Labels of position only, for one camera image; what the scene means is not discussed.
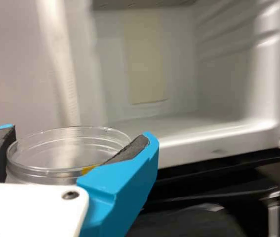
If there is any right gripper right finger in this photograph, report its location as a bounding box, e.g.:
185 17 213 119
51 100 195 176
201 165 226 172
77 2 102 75
77 132 159 237

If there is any petri dish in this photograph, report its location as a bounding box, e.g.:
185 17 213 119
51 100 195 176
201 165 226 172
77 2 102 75
6 125 133 186

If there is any white incubator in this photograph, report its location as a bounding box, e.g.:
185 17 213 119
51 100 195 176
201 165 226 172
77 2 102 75
37 0 280 171

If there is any black platform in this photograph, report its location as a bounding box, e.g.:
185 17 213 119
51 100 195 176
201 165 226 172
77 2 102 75
156 148 280 178
129 170 280 237

